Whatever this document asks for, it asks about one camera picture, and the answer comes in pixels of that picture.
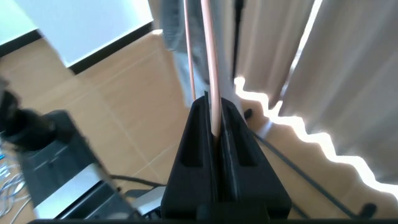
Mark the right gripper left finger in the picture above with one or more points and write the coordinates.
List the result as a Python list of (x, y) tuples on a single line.
[(192, 168)]

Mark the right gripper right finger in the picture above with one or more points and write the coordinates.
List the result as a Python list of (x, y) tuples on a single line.
[(252, 174)]

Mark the pink clothes hanger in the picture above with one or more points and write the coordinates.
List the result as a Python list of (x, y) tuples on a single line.
[(213, 62)]

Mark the pale grey shorts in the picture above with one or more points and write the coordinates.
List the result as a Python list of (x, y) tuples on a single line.
[(200, 37)]

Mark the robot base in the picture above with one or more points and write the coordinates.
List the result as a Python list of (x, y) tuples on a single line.
[(62, 174)]

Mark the black clothes rack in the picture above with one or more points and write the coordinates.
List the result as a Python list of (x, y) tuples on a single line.
[(238, 37)]

